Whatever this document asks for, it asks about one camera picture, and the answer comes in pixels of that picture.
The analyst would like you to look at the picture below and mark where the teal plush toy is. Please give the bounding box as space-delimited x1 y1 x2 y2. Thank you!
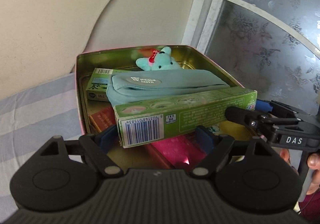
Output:
136 46 182 71

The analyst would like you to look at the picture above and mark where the grey wall cable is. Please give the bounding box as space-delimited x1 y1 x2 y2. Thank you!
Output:
74 0 132 72

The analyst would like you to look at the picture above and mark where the white window frame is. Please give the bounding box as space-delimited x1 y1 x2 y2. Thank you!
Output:
181 0 319 57

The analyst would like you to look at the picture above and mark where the red pink packet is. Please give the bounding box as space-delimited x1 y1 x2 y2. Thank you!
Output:
145 136 206 172

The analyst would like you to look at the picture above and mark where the green box in tin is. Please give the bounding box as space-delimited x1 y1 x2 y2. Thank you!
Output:
86 68 142 102

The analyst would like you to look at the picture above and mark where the striped bed sheet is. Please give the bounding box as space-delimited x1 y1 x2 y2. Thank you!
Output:
1 73 81 221

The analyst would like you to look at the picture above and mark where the pink macaron biscuit tin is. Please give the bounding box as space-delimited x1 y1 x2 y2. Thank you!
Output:
75 46 257 170

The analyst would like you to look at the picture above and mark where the orange red box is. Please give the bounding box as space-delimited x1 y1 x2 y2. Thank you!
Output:
89 106 116 132

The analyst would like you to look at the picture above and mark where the person right hand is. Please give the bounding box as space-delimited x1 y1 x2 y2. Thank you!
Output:
279 148 320 196

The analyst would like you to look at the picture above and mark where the green blue toothpaste box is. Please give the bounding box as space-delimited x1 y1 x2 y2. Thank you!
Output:
114 86 258 148

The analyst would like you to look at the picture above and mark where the green zip pouch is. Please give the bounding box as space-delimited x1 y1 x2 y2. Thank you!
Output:
107 69 230 106

